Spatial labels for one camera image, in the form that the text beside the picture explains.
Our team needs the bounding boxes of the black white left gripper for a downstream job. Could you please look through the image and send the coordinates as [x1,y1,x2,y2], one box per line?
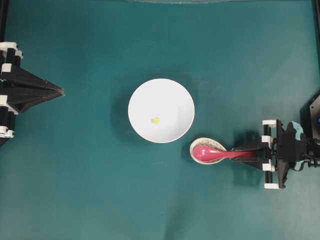
[0,41,66,139]

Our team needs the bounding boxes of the black frame post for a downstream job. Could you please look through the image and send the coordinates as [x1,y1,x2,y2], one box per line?
[0,0,9,42]
[311,0,320,96]

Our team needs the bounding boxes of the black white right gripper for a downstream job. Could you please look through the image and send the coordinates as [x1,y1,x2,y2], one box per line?
[231,120,307,189]

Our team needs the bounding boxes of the yellow hexagonal prism block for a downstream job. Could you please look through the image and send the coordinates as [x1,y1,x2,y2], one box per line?
[152,117,160,124]

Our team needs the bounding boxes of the black frame post left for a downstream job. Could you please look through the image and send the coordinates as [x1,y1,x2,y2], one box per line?
[0,0,9,42]

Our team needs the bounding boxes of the red plastic soup spoon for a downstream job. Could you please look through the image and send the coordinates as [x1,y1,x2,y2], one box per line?
[192,145,257,163]

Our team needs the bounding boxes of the white round bowl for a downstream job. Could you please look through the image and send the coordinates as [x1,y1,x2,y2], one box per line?
[127,78,195,144]

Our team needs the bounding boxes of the speckled ceramic spoon rest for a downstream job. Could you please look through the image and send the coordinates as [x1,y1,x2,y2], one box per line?
[189,137,226,165]

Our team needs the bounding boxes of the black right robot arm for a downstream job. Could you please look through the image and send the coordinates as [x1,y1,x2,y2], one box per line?
[232,96,320,190]

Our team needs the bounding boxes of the black frame post right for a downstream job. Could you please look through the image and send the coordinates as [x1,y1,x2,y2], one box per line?
[311,0,320,96]

